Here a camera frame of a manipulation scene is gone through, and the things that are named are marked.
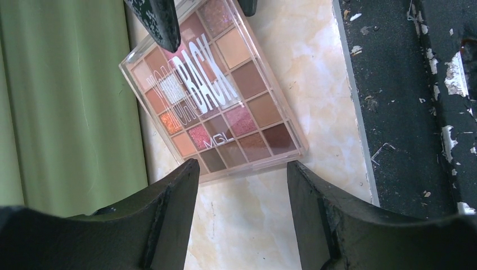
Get eyeshadow palette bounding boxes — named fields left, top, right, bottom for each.
left=119, top=1, right=308, bottom=183

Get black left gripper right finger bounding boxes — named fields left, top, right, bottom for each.
left=287, top=161, right=476, bottom=269

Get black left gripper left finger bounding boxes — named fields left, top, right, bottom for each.
left=1, top=159, right=200, bottom=269

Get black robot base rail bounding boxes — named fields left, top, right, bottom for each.
left=334, top=1, right=476, bottom=219

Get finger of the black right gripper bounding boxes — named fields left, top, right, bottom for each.
left=238, top=0, right=258, bottom=17
left=124, top=0, right=181, bottom=53

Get green suitcase blue lining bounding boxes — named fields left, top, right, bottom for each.
left=1, top=1, right=147, bottom=217

